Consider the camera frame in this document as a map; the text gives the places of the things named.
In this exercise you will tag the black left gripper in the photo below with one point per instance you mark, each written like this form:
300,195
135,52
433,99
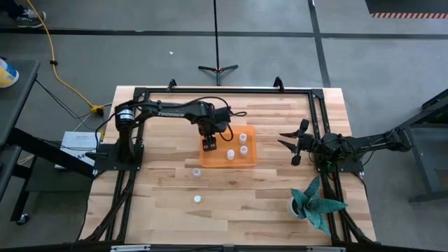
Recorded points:
206,129

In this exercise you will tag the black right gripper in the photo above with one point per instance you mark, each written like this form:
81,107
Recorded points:
304,143

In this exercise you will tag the white opaque pill bottle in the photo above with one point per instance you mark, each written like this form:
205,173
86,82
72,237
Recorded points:
243,150

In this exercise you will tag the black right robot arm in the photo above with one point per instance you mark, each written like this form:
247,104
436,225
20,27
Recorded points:
371,141

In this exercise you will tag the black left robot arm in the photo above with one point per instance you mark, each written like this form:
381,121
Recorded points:
168,112

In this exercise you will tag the orange translucent plastic basket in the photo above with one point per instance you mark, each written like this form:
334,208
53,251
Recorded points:
217,161

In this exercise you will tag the teal artificial plant white pot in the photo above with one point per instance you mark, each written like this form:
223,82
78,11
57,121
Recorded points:
311,206

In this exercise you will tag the black tripod pole stand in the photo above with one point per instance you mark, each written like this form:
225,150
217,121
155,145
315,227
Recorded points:
217,35

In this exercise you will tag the yellow power plug block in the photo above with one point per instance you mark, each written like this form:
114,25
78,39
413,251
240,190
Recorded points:
98,110

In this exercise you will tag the white cardboard box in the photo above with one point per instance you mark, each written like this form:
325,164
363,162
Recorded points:
78,145

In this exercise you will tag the black metal stand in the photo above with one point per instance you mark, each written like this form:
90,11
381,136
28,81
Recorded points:
427,140

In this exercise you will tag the black mat hazard stripe edge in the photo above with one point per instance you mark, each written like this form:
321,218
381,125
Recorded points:
407,6

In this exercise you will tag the dark grey side table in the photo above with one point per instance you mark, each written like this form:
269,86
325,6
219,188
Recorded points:
17,105

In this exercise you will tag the yellow white blue bag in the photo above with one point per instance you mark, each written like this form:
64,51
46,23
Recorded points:
7,74

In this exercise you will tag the person's shoe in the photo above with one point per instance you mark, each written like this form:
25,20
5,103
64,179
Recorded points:
29,18

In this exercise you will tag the person's leg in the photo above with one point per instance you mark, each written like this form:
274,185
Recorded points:
8,7

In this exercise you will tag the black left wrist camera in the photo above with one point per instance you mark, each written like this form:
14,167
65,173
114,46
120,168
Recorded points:
222,117

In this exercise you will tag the black aluminium rig frame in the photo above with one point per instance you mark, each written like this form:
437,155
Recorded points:
227,91

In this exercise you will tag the silver metal bracket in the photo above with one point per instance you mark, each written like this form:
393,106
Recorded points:
325,249
130,248

